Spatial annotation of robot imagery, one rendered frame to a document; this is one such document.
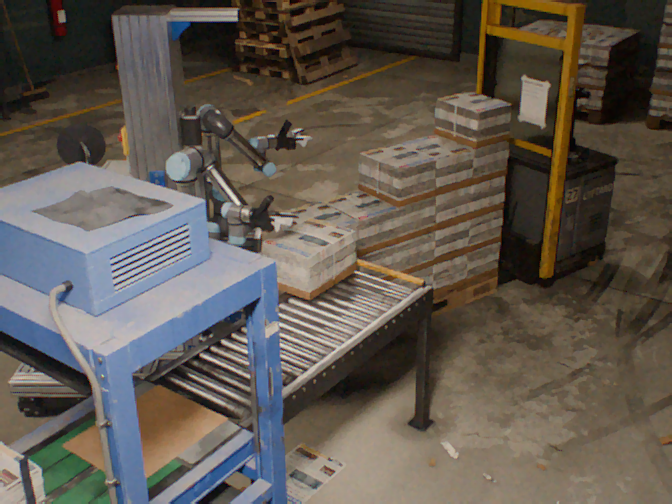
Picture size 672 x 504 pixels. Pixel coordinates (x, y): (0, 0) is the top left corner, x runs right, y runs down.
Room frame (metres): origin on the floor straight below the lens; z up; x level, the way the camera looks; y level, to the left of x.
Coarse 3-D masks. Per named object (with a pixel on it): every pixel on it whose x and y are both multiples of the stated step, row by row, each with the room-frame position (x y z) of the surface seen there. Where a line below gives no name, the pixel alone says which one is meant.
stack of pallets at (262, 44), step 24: (240, 0) 11.05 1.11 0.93; (264, 0) 10.81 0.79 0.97; (288, 0) 10.74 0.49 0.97; (312, 0) 11.25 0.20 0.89; (336, 0) 11.58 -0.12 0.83; (240, 24) 11.05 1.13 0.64; (264, 24) 10.83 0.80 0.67; (240, 48) 11.02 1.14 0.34; (264, 48) 10.82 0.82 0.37; (288, 48) 10.71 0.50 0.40; (240, 72) 11.08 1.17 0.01; (264, 72) 10.86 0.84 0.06; (288, 72) 10.66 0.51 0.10
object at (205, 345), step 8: (280, 296) 3.47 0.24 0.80; (288, 296) 3.47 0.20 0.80; (240, 320) 3.25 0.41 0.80; (224, 328) 3.18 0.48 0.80; (232, 328) 3.18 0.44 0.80; (240, 328) 3.19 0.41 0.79; (216, 336) 3.12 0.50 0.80; (224, 336) 3.12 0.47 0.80; (200, 344) 3.06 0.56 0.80; (208, 344) 3.06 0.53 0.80; (192, 352) 2.99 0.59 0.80; (200, 352) 3.00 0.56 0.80; (208, 352) 3.03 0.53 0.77; (176, 360) 2.93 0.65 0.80; (184, 360) 2.93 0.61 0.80; (160, 368) 2.88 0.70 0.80; (168, 368) 2.88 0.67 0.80; (176, 368) 2.89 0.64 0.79; (152, 376) 2.82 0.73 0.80; (160, 376) 2.82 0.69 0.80; (160, 384) 2.81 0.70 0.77; (176, 392) 2.88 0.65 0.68
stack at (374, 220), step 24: (360, 192) 4.70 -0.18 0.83; (456, 192) 4.71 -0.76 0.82; (312, 216) 4.35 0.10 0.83; (336, 216) 4.35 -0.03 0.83; (360, 216) 4.34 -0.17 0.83; (384, 216) 4.38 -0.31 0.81; (408, 216) 4.50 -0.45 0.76; (432, 216) 4.60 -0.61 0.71; (456, 216) 4.71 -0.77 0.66; (360, 240) 4.29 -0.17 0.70; (384, 240) 4.39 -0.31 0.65; (408, 240) 4.51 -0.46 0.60; (432, 240) 4.59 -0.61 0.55; (456, 240) 4.72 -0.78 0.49; (384, 264) 4.38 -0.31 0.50; (408, 264) 4.50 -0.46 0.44; (456, 264) 4.73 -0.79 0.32; (408, 288) 4.50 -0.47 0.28; (456, 288) 4.75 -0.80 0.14; (432, 312) 4.64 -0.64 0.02
